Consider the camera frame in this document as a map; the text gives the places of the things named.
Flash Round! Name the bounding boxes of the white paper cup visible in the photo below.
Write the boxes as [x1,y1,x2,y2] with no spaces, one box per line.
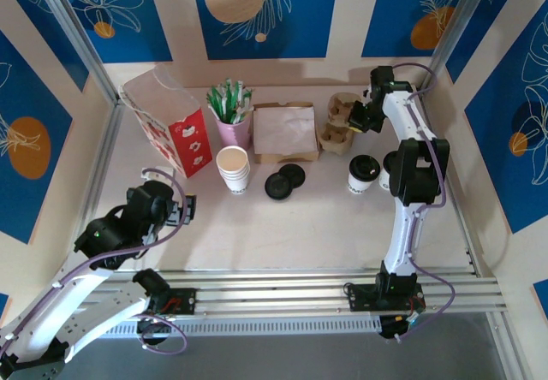
[217,161,252,177]
[378,151,402,193]
[219,165,251,182]
[347,153,381,196]
[220,169,251,197]
[216,145,252,172]

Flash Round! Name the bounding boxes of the red white paper bag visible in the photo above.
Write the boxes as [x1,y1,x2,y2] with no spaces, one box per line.
[118,63,214,180]

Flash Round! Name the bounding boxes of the brown cardboard box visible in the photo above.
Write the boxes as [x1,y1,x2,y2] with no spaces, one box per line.
[251,100,321,165]

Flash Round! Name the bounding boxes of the pink cup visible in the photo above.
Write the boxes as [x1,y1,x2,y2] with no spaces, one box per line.
[213,112,253,152]

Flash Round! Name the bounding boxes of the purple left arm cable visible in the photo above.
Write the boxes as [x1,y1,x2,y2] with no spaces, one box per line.
[0,168,190,356]

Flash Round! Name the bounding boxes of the aluminium table side rail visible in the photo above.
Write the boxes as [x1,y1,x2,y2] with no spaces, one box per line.
[63,92,129,289]
[417,84,489,279]

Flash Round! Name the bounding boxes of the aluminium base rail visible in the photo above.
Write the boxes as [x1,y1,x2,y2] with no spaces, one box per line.
[40,268,509,318]

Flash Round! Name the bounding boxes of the black cable connector hub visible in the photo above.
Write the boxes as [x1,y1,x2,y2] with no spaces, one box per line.
[136,311,176,347]
[378,313,425,343]

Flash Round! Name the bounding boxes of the aluminium frame post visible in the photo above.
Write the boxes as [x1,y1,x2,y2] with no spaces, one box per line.
[418,0,503,98]
[28,0,122,106]

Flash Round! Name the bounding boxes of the white slotted cable duct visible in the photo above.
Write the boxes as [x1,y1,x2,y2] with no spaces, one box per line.
[102,315,383,336]

